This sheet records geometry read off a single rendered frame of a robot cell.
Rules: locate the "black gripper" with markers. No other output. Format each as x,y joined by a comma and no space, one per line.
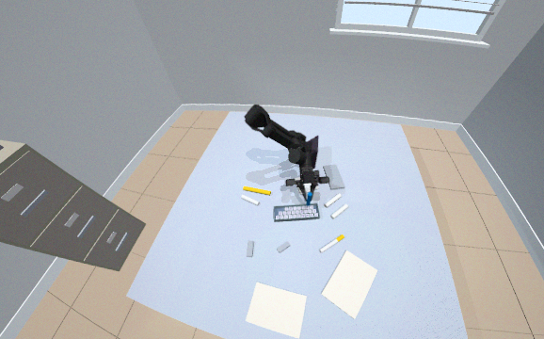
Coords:
300,184

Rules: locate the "olive-yellow cylinder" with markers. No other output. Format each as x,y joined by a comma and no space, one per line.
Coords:
266,192

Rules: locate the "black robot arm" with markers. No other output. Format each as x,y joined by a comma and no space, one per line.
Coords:
299,149

